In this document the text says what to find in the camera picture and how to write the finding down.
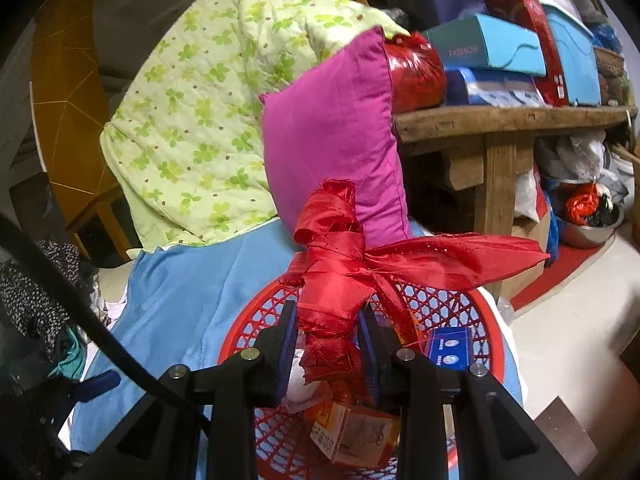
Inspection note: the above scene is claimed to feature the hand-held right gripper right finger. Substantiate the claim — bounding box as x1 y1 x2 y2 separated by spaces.
356 307 581 480

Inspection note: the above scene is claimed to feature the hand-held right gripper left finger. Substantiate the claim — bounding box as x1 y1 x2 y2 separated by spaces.
72 299 301 480

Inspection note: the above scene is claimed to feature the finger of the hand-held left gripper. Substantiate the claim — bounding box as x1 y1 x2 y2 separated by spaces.
75 370 122 405

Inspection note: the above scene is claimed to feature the small cardboard box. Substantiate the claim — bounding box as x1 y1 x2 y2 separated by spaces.
310 400 402 471

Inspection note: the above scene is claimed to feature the red mesh basket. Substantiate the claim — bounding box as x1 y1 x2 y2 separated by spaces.
217 232 511 480

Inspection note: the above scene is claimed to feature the small blue box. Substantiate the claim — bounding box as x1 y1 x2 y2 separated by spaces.
425 329 475 372

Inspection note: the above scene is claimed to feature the red satin ribbon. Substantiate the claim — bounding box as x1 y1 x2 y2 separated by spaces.
280 179 551 386

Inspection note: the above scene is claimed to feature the teal garment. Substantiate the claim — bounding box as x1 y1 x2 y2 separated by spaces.
47 325 91 381

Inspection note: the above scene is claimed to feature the black white-dotted garment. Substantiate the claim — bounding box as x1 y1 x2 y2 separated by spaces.
0 240 96 356

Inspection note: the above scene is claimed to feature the blue blanket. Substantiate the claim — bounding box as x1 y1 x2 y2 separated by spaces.
70 220 523 480

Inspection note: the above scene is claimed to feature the brown cardboard carton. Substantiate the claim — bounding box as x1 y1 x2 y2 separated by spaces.
500 215 551 301

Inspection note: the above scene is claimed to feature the brown board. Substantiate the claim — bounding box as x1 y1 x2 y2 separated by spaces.
535 395 598 476

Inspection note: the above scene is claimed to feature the red floor mat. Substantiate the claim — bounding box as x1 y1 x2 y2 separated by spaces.
510 242 601 311

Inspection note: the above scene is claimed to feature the white sack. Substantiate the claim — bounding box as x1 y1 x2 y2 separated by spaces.
515 165 541 223

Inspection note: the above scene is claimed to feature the magenta pillow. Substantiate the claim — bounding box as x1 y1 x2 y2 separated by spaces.
259 26 416 248

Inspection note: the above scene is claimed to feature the wooden bench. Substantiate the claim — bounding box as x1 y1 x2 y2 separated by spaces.
392 105 638 301

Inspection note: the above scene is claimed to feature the steel basin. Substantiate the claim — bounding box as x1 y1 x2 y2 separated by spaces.
555 200 626 250

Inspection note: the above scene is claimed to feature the orange-red plastic bag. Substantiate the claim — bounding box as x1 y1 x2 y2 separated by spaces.
565 182 601 226

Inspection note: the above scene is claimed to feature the green floral quilt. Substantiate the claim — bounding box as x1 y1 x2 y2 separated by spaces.
100 0 413 251

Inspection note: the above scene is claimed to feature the dark plastic bag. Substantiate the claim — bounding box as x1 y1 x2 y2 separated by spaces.
585 200 623 228

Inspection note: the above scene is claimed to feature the orange wooden wardrobe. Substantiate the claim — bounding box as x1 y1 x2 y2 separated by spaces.
30 0 123 211

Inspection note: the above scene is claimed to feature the shiny red bag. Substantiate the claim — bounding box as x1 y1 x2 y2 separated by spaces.
384 32 447 113

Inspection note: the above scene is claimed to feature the blue and white flat box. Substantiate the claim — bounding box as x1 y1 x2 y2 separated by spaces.
444 66 546 108

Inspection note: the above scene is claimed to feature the white plastic bag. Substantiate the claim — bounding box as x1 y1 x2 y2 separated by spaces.
537 130 621 183

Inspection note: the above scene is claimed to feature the teal cardboard box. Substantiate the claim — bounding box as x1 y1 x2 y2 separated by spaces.
422 13 547 78

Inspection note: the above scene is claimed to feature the tall light blue box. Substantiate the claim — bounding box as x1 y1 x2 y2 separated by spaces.
542 5 602 107

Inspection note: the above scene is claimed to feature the tall red box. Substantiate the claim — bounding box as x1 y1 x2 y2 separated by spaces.
470 0 571 107

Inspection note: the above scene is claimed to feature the wicker basket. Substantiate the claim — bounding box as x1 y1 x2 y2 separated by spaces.
594 46 626 78

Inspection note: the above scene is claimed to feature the black cable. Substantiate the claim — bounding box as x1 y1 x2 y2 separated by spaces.
0 212 213 436

